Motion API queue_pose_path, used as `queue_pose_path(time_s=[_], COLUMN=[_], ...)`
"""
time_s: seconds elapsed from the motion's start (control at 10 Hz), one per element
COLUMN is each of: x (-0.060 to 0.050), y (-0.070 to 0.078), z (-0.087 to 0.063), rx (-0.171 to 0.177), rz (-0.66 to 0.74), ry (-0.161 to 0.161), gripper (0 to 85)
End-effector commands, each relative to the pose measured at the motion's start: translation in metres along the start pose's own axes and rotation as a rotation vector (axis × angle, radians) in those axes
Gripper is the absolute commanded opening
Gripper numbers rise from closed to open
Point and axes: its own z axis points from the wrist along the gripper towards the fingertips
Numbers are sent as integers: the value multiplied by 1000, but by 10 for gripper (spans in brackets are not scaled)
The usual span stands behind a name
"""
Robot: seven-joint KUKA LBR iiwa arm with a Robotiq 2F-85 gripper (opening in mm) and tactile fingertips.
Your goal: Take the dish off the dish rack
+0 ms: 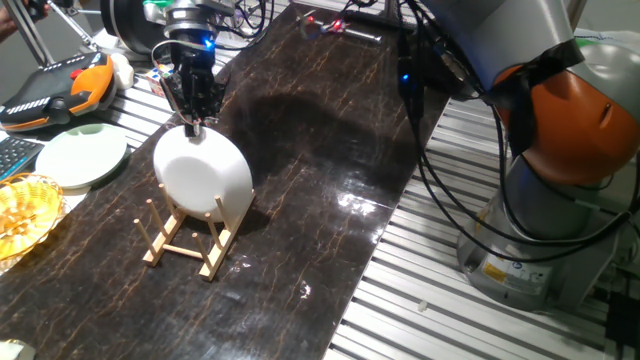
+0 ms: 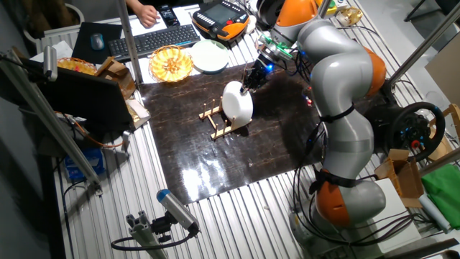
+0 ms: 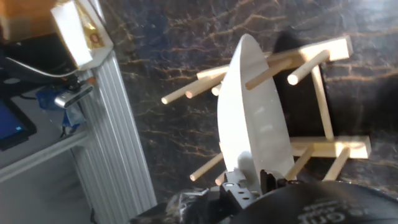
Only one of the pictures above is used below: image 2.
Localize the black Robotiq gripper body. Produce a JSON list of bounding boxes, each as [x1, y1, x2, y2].
[[246, 59, 275, 91]]

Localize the torn brown cardboard box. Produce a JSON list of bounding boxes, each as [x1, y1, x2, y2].
[[95, 55, 137, 100]]

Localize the white flat board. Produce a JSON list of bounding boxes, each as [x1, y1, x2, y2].
[[355, 178, 422, 253]]

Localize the white rounded plastic object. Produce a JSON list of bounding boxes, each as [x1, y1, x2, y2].
[[245, 14, 258, 35]]

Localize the person's right forearm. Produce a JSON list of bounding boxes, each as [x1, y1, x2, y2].
[[124, 0, 144, 14]]

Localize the black smartphone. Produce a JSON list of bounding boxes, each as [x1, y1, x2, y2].
[[156, 4, 181, 28]]

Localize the white flat packet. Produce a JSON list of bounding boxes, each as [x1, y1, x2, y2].
[[125, 97, 152, 130]]

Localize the orange cable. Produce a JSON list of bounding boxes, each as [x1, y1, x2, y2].
[[53, 111, 125, 149]]

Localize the aluminium profile beam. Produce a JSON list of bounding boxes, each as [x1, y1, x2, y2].
[[418, 146, 460, 177], [0, 50, 104, 195]]

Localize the yellow green button box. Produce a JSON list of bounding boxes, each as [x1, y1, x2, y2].
[[316, 0, 339, 17]]

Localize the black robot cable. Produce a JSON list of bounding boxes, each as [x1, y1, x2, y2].
[[291, 122, 432, 248], [298, 161, 432, 249]]

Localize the amber glass bowl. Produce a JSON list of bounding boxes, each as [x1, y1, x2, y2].
[[336, 6, 364, 27]]

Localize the black camera cable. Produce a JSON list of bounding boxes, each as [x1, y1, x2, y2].
[[110, 230, 198, 252]]

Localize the yellow wicker basket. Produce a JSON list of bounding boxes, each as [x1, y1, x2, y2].
[[148, 45, 195, 83], [57, 57, 98, 76]]

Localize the silver camera with blue end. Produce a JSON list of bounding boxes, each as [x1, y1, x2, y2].
[[156, 188, 201, 235]]

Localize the black monitor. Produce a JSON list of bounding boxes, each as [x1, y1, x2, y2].
[[21, 59, 134, 134]]

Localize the beige cardboard panel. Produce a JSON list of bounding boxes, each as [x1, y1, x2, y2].
[[425, 42, 460, 107]]

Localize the black racing steering wheel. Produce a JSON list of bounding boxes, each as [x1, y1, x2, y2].
[[364, 101, 446, 163]]

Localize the open brown cardboard box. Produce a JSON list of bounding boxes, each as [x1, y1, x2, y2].
[[374, 148, 426, 209]]

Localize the light wooden stand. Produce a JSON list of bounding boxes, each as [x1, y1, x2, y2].
[[427, 103, 460, 162]]

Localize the pale green plate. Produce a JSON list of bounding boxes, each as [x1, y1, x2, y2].
[[189, 39, 230, 75]]

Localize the silver depth camera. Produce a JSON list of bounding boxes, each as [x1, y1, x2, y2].
[[42, 45, 58, 82]]

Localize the aluminium profile post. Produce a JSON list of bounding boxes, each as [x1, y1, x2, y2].
[[115, 0, 144, 84], [317, 0, 332, 18], [387, 2, 460, 87]]

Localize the white round dish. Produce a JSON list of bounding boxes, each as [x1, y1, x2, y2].
[[221, 81, 254, 126]]

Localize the blue grey computer mouse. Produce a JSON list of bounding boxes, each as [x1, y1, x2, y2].
[[89, 32, 106, 51]]

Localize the wooden dish rack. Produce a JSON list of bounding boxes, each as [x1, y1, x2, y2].
[[198, 96, 253, 141]]

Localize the black camera bracket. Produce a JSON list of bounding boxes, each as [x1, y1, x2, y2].
[[150, 212, 177, 244]]

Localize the short aluminium profile mount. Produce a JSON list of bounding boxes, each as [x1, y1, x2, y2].
[[125, 210, 170, 259]]

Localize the blue plastic package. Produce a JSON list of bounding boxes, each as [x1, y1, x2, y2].
[[64, 147, 106, 183]]

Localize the black orange teach pendant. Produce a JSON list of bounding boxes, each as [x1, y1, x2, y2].
[[191, 0, 251, 42]]

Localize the black mouse pad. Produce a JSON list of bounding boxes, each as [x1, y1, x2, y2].
[[70, 21, 124, 65]]

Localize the black computer keyboard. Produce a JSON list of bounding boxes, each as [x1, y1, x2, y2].
[[107, 24, 201, 63]]

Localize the white paper roll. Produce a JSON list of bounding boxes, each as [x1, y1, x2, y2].
[[418, 194, 452, 235]]

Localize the dark marble pattern mat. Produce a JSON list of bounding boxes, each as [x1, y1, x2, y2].
[[138, 53, 395, 206]]

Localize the person's right hand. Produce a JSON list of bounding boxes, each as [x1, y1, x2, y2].
[[136, 4, 161, 29]]

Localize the black filament spool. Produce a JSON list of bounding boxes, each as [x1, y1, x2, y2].
[[257, 0, 287, 29]]

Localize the green cloth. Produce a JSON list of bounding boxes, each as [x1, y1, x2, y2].
[[420, 163, 460, 230]]

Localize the white chair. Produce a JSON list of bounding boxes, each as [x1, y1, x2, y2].
[[23, 2, 86, 55]]

